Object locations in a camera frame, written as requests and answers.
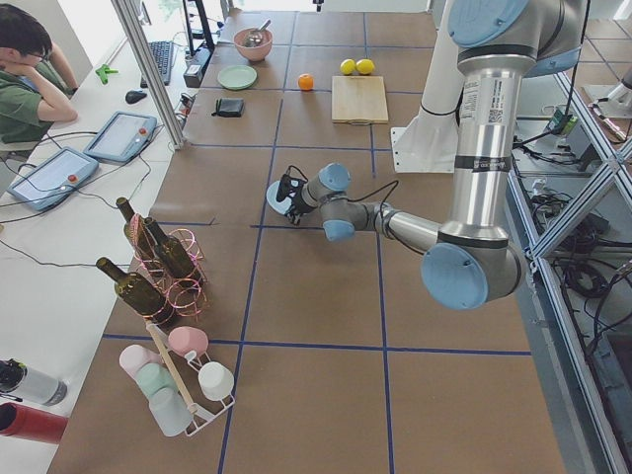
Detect near teach pendant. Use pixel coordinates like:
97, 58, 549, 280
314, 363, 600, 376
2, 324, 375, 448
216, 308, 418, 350
8, 147, 99, 211

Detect dark wine bottle right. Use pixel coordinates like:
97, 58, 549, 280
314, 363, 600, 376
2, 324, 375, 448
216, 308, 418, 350
144, 217, 200, 286

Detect red bottle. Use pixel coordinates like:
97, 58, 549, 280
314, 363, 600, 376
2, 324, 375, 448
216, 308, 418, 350
1, 402, 68, 444

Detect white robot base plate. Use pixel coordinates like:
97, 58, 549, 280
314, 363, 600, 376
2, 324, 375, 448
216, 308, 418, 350
390, 125, 457, 174

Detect light blue cup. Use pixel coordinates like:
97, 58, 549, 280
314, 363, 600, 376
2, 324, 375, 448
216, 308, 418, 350
148, 387, 194, 437

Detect black keyboard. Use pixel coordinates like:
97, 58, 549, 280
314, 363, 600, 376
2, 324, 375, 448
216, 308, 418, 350
148, 40, 175, 86

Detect folded grey cloth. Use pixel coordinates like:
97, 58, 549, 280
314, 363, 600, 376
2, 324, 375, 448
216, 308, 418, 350
211, 98, 245, 118

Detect white cup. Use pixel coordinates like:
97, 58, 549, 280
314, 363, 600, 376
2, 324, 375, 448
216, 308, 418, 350
197, 361, 234, 401

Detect dark wine bottle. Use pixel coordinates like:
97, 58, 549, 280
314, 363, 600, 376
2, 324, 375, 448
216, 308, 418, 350
116, 197, 155, 260
144, 217, 200, 286
96, 257, 176, 325

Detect lower yellow lemon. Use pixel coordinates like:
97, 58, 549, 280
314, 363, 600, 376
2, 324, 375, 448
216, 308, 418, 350
355, 58, 375, 75

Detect upper yellow lemon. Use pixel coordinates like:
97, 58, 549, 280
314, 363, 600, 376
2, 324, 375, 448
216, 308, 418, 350
339, 58, 356, 76

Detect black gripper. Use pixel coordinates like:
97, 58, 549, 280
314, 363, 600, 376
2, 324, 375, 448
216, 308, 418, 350
275, 174, 302, 207

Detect dark wine bottle left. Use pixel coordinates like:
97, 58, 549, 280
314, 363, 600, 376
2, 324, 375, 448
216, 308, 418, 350
96, 257, 176, 325

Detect pink bowl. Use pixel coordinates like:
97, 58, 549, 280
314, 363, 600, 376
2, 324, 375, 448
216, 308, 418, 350
233, 28, 273, 62

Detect white wire cup rack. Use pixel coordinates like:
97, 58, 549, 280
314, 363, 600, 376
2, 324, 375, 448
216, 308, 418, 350
146, 323, 235, 437

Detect teach pendant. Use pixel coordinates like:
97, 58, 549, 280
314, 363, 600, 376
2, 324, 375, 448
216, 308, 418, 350
84, 112, 157, 163
8, 147, 99, 211

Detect light green plate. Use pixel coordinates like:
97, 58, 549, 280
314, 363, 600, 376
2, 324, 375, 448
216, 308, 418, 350
217, 65, 258, 91

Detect aluminium frame post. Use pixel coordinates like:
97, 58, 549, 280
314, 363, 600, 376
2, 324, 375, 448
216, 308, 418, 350
111, 0, 185, 150

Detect bamboo cutting board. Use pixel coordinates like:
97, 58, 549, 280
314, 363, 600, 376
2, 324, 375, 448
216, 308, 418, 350
332, 76, 389, 123

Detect mint green cup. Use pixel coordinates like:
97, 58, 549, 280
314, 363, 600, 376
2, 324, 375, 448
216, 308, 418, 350
134, 362, 177, 399

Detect orange fruit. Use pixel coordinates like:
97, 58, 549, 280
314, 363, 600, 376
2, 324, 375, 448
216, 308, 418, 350
297, 73, 314, 92

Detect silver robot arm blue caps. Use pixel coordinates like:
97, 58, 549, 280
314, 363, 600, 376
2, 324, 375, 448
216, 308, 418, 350
267, 1, 589, 310

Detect metal scoop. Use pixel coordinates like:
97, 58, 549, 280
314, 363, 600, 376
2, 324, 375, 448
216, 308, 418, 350
242, 19, 272, 47

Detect far teach pendant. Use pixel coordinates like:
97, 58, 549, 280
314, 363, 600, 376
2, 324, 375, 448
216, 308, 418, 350
84, 112, 157, 163

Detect seated person green shirt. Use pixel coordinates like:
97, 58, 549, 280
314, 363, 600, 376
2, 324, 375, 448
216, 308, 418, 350
1, 3, 78, 153

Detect grey water bottle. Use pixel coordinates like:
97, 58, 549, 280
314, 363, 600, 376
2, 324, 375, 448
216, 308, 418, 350
1, 358, 67, 406

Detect light blue plate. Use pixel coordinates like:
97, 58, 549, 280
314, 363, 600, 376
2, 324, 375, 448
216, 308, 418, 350
266, 180, 295, 215

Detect yellow lemon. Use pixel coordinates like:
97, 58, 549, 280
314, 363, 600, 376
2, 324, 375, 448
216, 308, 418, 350
339, 58, 356, 76
355, 58, 375, 75

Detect pale pink cup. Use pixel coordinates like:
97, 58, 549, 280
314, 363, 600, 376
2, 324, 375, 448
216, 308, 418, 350
118, 345, 162, 378

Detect black computer mouse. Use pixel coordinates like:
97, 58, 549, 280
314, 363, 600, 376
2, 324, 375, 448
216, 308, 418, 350
124, 90, 147, 105

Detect copper wire bottle rack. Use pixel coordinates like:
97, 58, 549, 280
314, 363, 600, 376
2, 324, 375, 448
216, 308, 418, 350
124, 213, 208, 319

